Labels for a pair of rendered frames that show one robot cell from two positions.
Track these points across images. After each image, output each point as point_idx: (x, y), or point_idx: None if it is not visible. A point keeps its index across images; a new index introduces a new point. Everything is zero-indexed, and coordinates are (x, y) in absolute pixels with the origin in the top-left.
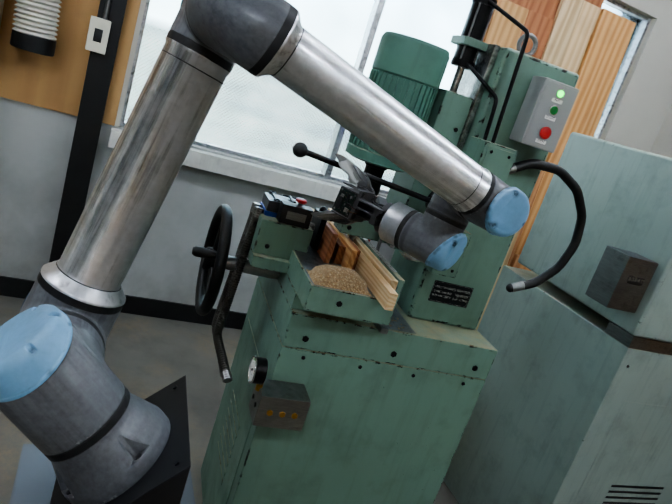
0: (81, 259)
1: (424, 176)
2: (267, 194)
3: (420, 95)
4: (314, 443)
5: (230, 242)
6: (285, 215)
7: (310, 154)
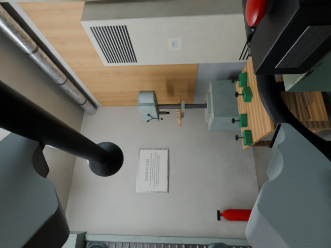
0: None
1: None
2: (244, 14)
3: None
4: None
5: (312, 142)
6: (288, 68)
7: (98, 163)
